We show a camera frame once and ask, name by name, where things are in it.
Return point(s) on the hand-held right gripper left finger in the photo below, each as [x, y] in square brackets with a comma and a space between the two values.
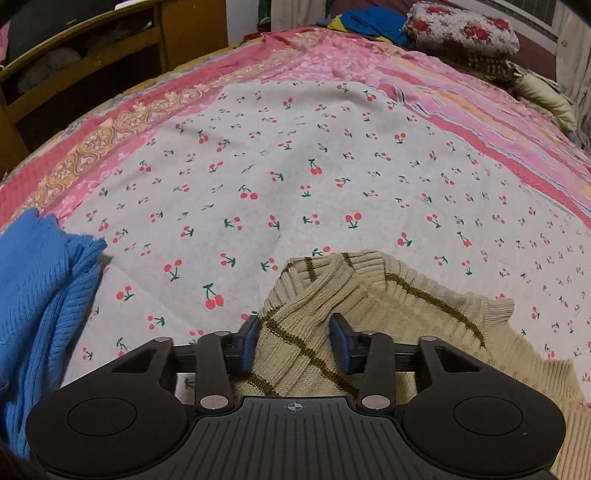
[251, 341]

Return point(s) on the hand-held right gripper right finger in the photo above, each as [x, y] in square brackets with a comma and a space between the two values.
[339, 344]

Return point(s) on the beige striped knit sweater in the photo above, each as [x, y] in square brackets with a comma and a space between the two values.
[295, 332]

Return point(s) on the blue knit sweater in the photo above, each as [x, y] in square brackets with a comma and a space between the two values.
[41, 286]

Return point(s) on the cherry print blanket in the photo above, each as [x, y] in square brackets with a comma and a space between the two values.
[300, 152]

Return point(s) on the blue and yellow cloth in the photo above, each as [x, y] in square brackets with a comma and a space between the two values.
[369, 21]

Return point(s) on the cream pillow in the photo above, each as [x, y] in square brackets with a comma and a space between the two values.
[545, 92]

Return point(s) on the cream curtain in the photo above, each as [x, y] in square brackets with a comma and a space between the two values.
[575, 69]
[300, 11]

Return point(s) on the red floral folded quilt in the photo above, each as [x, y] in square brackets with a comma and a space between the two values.
[461, 27]

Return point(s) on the maroon window seat cushion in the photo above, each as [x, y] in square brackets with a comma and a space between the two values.
[535, 55]

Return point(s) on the black monitor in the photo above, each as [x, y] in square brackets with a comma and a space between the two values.
[46, 27]

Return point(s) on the window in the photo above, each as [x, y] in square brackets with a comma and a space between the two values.
[540, 11]

